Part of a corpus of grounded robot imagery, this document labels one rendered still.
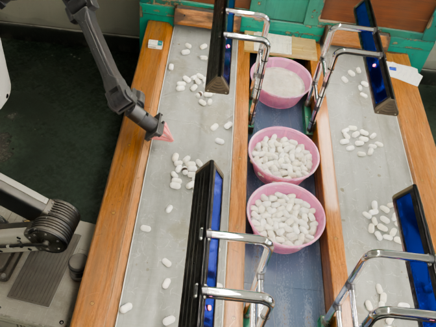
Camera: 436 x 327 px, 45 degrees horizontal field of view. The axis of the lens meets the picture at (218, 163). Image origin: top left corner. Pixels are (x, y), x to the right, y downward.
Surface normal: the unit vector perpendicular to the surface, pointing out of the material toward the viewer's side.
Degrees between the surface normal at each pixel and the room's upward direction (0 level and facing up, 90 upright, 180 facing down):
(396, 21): 90
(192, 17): 67
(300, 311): 0
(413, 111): 0
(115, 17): 90
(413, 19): 90
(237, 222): 0
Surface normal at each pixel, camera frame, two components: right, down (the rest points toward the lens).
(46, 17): -0.03, 0.75
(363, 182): 0.11, -0.66
